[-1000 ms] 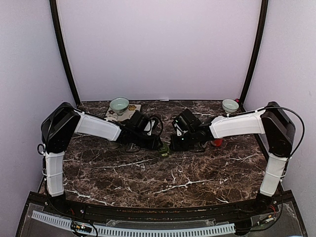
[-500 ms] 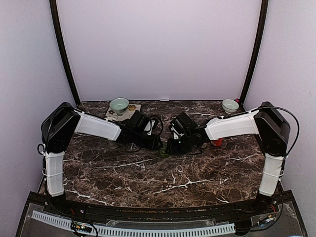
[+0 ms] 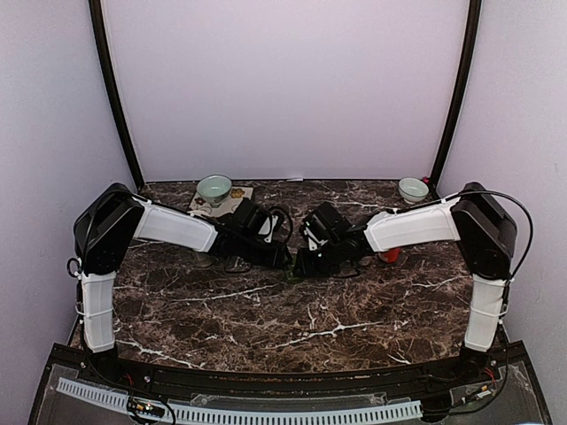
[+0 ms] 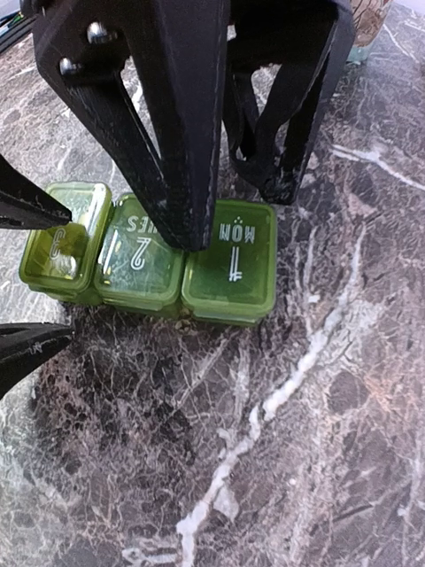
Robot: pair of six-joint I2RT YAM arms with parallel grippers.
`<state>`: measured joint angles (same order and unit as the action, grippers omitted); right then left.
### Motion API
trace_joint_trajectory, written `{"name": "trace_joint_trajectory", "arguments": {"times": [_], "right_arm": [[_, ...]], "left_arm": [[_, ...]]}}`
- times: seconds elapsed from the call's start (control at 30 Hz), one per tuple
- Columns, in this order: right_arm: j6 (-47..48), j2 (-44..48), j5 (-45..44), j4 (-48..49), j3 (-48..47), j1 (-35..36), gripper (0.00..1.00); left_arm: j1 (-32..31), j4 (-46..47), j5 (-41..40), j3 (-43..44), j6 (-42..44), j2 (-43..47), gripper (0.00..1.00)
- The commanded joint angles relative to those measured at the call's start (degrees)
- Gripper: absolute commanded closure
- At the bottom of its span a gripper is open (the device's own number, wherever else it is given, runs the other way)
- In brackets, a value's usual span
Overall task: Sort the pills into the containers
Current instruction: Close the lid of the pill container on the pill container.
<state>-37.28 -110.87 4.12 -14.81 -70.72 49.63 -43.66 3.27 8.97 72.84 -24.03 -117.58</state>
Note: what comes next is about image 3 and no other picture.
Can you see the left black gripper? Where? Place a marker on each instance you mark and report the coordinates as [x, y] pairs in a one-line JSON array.
[[275, 258]]

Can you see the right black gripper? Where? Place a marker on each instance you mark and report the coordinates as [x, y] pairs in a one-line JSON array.
[[306, 268]]

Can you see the orange pill bottle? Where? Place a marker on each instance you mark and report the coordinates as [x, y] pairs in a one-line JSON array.
[[389, 256]]

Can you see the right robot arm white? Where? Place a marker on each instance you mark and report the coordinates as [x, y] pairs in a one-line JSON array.
[[473, 218]]

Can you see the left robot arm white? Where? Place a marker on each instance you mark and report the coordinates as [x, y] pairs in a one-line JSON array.
[[105, 230]]

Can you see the teal ceramic bowl on plate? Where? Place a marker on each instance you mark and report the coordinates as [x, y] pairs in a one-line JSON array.
[[214, 189]]

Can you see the square floral ceramic plate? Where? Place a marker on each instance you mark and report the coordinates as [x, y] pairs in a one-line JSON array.
[[228, 205]]

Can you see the small pale corner bowl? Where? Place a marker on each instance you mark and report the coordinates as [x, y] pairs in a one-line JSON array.
[[412, 190]]

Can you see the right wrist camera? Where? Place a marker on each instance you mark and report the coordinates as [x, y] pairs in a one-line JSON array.
[[314, 232]]

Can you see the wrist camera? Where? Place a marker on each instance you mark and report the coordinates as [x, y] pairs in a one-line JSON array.
[[314, 232], [277, 216]]

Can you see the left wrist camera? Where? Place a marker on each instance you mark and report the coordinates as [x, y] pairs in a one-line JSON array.
[[277, 216]]

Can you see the grey slotted cable duct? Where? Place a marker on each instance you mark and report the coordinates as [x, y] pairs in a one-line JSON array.
[[218, 410]]

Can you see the black front table rail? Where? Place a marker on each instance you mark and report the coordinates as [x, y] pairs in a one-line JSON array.
[[431, 378]]

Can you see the black left corner frame post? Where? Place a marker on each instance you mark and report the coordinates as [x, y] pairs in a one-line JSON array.
[[112, 91]]

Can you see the black corner frame post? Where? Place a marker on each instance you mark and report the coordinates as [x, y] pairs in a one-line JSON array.
[[112, 91], [460, 85]]

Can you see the black right corner frame post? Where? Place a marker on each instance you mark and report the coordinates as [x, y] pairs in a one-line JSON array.
[[460, 85]]

